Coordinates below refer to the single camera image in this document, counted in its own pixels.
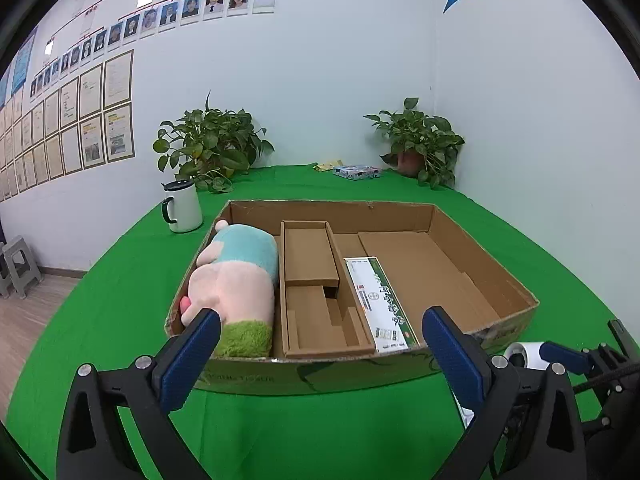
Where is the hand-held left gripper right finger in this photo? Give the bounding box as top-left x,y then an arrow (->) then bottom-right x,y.
421,305 -> 586,480

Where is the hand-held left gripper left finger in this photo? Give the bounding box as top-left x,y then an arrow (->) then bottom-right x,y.
56,307 -> 222,480

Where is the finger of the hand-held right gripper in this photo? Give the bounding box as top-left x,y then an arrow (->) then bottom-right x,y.
540,341 -> 596,375
607,319 -> 635,356

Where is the white hair dryer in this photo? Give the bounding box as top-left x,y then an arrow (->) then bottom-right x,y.
502,341 -> 548,371

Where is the pink pig plush toy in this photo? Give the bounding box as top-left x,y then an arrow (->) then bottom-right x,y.
179,220 -> 280,359

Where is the long white green box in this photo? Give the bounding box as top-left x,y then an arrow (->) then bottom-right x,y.
343,256 -> 421,353

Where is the large shallow cardboard box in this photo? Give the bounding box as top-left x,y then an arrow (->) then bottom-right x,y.
164,200 -> 541,396

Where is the narrow cardboard box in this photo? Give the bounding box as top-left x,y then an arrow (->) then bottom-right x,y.
279,220 -> 377,360

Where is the green tablecloth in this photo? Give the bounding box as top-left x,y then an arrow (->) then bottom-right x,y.
0,162 -> 640,480

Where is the brown plant pot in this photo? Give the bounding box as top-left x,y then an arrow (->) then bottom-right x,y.
397,150 -> 426,177

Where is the patterned tissue packet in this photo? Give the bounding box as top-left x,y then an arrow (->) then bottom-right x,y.
333,164 -> 383,181

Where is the bushy green potted plant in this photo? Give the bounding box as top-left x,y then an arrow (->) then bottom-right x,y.
152,91 -> 275,195

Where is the green plant in brown pot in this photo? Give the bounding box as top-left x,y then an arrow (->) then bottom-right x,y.
364,97 -> 466,190

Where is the row of portrait photos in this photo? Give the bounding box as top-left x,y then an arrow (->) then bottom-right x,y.
30,0 -> 277,96

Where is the white mug with black handle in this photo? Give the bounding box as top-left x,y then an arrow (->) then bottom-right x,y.
161,179 -> 204,234

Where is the wall of framed certificates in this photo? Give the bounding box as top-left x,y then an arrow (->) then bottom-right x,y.
0,50 -> 136,203

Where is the tall blue wall poster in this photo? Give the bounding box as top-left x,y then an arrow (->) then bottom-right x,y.
11,25 -> 38,96

